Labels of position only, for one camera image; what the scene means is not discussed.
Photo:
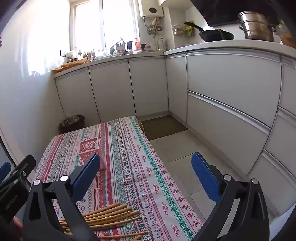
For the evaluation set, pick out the yellow green snack packet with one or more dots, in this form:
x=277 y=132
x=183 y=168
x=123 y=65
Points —
x=188 y=29

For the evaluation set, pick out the white wall water heater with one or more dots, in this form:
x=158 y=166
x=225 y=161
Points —
x=152 y=10

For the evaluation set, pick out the countertop utensil holder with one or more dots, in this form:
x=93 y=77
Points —
x=120 y=47

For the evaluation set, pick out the dark brown trash bin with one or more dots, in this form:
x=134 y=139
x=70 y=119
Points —
x=74 y=127

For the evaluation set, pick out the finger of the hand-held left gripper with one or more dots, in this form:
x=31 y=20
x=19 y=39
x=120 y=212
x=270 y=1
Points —
x=4 y=171
x=24 y=165

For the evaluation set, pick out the pink plastic lattice holder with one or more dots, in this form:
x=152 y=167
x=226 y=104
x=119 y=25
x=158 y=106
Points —
x=89 y=147

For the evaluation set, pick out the black range hood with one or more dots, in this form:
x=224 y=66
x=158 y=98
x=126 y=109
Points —
x=231 y=11

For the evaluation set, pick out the clear jar red contents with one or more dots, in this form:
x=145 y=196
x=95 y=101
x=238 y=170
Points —
x=289 y=39

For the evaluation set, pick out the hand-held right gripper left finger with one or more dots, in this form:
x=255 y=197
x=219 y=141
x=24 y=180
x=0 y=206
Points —
x=86 y=176

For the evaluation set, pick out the striped patterned tablecloth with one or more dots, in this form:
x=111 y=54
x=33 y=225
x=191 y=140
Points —
x=138 y=176

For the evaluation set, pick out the white kitchen countertop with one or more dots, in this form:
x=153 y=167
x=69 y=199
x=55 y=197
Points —
x=231 y=45

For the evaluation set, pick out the white kettle jug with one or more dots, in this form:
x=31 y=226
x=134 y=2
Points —
x=161 y=44

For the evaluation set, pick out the bunch of wooden chopsticks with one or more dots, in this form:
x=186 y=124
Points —
x=111 y=213

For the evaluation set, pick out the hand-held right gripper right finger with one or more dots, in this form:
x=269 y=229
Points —
x=204 y=178

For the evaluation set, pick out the black pronged wall rack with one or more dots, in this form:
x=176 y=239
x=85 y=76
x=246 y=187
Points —
x=62 y=53

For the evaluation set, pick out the white kitchen base cabinet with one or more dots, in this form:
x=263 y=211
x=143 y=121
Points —
x=219 y=92

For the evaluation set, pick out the water heater pipes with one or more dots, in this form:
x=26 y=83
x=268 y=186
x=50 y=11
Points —
x=152 y=26

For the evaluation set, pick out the red bottle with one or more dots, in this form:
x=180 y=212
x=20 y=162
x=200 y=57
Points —
x=137 y=44

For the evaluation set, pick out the brown floor mat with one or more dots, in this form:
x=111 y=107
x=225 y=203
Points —
x=161 y=127

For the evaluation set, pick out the stainless steel steamer pot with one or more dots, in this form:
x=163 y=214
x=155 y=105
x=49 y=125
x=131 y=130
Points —
x=256 y=27

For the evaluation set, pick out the yellow flat bundle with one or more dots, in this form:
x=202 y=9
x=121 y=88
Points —
x=69 y=64

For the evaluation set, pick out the kitchen window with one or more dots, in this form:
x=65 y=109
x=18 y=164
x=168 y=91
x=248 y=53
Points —
x=115 y=23

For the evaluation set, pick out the black wok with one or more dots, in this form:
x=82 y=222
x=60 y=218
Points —
x=215 y=36

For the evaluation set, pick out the person's left hand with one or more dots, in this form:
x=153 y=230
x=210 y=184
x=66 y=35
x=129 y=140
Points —
x=18 y=224

